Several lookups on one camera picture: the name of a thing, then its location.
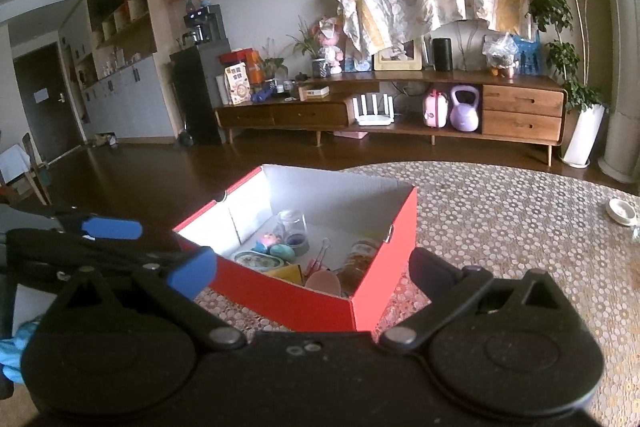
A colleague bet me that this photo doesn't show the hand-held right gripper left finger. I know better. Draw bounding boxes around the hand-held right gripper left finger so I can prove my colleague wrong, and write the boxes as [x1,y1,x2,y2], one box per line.
[51,246,249,352]

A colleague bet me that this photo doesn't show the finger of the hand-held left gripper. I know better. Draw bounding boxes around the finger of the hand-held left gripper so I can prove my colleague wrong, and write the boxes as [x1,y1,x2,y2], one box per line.
[64,236,199,281]
[52,206,145,242]

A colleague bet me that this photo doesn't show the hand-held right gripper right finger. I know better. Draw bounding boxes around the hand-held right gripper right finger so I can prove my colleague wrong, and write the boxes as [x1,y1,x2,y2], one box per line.
[378,247,576,352]

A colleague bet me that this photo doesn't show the red cardboard box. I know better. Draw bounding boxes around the red cardboard box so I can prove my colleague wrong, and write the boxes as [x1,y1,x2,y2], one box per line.
[172,164,419,333]

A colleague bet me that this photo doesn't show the light blue oval case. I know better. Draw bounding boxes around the light blue oval case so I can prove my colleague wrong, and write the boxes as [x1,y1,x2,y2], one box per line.
[233,250,286,273]

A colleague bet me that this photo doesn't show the green-lid bottle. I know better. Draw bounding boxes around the green-lid bottle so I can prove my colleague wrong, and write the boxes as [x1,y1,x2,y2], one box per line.
[339,239,382,296]

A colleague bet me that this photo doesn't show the small cartoon figurine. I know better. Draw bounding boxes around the small cartoon figurine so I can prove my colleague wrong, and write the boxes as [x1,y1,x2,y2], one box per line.
[252,231,284,256]

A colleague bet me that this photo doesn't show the small orange box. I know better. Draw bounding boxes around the small orange box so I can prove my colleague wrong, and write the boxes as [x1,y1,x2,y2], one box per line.
[264,262,304,286]

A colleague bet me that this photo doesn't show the pink heart-shaped dish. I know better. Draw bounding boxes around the pink heart-shaped dish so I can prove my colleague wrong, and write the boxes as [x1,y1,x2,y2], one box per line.
[303,269,344,297]

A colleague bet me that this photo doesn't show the small pink box with stick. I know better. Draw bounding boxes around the small pink box with stick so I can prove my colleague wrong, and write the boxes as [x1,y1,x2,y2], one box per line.
[304,236,334,273]

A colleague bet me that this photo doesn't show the person's left hand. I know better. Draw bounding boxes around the person's left hand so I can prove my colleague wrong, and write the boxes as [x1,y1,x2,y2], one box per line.
[0,321,41,381]

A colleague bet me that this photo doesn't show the wooden chair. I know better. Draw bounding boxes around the wooden chair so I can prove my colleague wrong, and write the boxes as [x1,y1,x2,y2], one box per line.
[0,131,54,208]

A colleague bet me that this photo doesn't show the patterned tablecloth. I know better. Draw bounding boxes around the patterned tablecloth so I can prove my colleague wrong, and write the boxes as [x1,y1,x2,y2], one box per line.
[194,160,640,424]

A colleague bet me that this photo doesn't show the dark wooden door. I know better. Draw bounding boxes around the dark wooden door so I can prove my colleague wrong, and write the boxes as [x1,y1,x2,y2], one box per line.
[12,41,84,163]

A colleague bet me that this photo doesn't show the black floor cabinet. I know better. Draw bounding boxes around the black floor cabinet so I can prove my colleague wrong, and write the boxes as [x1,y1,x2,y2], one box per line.
[168,39,232,146]

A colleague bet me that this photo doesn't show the pink toy case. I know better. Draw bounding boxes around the pink toy case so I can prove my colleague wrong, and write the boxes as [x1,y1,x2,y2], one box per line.
[422,89,450,129]

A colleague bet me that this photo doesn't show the purple kettlebell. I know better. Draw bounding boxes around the purple kettlebell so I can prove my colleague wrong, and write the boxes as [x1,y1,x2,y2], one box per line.
[448,85,482,132]

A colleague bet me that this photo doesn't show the white router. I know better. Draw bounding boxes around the white router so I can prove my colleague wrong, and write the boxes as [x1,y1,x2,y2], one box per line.
[351,92,396,126]

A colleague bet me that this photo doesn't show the wooden media cabinet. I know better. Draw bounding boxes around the wooden media cabinet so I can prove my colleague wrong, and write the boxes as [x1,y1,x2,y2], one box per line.
[214,71,569,168]

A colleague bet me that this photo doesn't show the yellow snack box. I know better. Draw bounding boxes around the yellow snack box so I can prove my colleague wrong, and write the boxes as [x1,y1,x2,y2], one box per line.
[223,62,253,106]

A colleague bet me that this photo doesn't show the white round dish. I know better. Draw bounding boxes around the white round dish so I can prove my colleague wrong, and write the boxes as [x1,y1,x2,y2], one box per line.
[607,199,639,226]

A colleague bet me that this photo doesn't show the potted tree in white pot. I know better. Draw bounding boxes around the potted tree in white pot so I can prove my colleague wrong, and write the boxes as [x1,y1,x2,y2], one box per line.
[527,0,609,168]

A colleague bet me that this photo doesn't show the red and orange packages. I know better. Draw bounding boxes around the red and orange packages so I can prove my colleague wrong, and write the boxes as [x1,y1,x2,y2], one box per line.
[218,48,264,86]

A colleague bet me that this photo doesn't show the black cylinder speaker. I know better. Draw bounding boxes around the black cylinder speaker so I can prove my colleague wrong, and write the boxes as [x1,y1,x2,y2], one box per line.
[432,37,454,72]

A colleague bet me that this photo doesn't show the black coffee machine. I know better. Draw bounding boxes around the black coffee machine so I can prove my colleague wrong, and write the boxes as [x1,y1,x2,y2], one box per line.
[182,4,225,47]

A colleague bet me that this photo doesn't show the clear plastic bag with snacks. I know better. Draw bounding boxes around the clear plastic bag with snacks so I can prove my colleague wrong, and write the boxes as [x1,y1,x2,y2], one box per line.
[482,31,521,78]

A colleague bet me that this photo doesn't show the grey fan-shaped board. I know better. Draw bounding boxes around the grey fan-shaped board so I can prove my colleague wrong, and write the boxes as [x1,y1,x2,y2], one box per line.
[424,19,494,70]

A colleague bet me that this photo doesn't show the pink doll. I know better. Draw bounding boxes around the pink doll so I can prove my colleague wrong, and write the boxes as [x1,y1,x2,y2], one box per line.
[312,16,346,76]

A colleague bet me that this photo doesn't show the small potted green plant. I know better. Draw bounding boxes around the small potted green plant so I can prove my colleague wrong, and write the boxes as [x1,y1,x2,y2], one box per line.
[287,16,329,78]

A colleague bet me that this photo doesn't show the white standing air conditioner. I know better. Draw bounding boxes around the white standing air conditioner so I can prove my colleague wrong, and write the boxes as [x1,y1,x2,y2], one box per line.
[589,0,640,183]

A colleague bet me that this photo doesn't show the wall shelf and cupboard unit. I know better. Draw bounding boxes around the wall shelf and cupboard unit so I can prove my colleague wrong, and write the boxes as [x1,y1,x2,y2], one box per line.
[57,0,181,146]

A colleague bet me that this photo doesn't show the cream picture frame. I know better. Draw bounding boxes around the cream picture frame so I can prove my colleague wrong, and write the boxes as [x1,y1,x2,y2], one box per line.
[372,39,424,72]

